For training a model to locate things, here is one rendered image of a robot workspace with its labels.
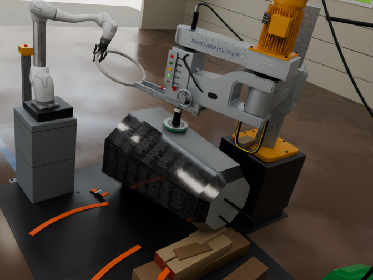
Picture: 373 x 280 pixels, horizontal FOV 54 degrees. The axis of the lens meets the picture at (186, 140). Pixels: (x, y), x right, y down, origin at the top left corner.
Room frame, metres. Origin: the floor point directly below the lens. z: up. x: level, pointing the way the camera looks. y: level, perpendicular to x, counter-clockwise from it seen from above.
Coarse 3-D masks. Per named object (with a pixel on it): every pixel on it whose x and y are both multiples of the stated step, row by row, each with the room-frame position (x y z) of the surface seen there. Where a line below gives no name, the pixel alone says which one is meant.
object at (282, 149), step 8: (232, 136) 3.17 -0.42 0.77; (240, 136) 3.20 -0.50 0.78; (256, 144) 3.09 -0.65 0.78; (280, 144) 3.19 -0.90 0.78; (288, 144) 3.23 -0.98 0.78; (264, 152) 2.96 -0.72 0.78; (272, 152) 2.99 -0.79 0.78; (280, 152) 3.03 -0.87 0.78; (288, 152) 3.06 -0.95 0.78; (296, 152) 3.13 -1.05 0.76; (264, 160) 2.86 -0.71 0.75; (272, 160) 2.88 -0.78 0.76
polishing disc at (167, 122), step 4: (164, 120) 2.90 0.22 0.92; (168, 120) 2.92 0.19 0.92; (172, 120) 2.93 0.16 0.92; (180, 120) 2.97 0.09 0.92; (164, 124) 2.83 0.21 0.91; (168, 124) 2.83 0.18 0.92; (172, 124) 2.84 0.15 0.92; (180, 124) 2.88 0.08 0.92; (184, 124) 2.89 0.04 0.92; (172, 128) 2.78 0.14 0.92; (176, 128) 2.78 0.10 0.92; (180, 128) 2.80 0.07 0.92; (184, 128) 2.82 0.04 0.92
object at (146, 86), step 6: (138, 84) 3.00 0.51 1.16; (144, 84) 3.11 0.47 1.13; (150, 84) 3.08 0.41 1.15; (144, 90) 2.97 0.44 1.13; (150, 90) 2.95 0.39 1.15; (156, 90) 3.05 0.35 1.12; (162, 90) 3.02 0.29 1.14; (156, 96) 2.92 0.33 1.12; (162, 96) 2.89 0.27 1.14; (168, 102) 2.86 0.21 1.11; (174, 102) 2.83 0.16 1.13; (186, 108) 2.78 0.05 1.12; (192, 108) 2.76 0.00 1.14; (204, 108) 2.83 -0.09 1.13; (198, 114) 2.73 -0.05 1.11
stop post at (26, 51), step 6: (24, 48) 3.60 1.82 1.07; (30, 48) 3.64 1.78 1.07; (24, 54) 3.60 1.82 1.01; (30, 54) 3.64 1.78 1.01; (24, 60) 3.62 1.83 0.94; (30, 60) 3.66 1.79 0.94; (24, 66) 3.62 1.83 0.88; (30, 66) 3.65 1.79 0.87; (24, 72) 3.62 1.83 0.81; (24, 78) 3.61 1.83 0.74; (24, 84) 3.61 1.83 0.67; (30, 84) 3.65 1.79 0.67; (24, 90) 3.61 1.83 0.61; (30, 90) 3.65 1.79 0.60; (24, 96) 3.61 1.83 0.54; (30, 96) 3.65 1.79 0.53
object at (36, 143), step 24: (24, 120) 2.63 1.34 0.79; (72, 120) 2.80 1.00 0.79; (24, 144) 2.64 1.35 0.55; (48, 144) 2.65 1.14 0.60; (72, 144) 2.81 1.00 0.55; (24, 168) 2.65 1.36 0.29; (48, 168) 2.65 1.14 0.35; (72, 168) 2.81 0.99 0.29; (24, 192) 2.67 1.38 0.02; (48, 192) 2.65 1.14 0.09
